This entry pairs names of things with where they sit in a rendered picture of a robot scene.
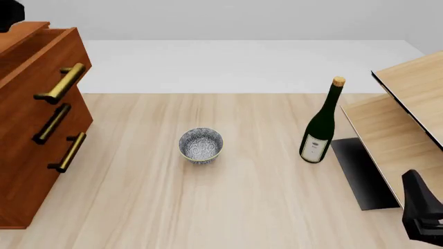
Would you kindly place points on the brown wooden drawer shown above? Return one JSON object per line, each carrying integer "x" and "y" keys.
{"x": 26, "y": 160}
{"x": 33, "y": 68}
{"x": 45, "y": 177}

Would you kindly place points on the brown wooden drawer cabinet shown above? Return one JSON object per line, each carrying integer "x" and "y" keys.
{"x": 8, "y": 220}

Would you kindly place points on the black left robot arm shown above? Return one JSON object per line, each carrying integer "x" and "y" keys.
{"x": 10, "y": 14}

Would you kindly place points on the blue white patterned bowl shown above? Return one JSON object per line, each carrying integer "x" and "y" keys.
{"x": 200, "y": 145}

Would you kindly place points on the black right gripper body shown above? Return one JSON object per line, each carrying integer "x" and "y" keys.
{"x": 427, "y": 230}

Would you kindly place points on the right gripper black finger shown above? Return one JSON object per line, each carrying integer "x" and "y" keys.
{"x": 420, "y": 199}

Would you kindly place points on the dark green wine bottle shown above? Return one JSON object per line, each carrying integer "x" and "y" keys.
{"x": 320, "y": 129}

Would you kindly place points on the pale wooden rack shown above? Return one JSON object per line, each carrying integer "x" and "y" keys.
{"x": 387, "y": 124}

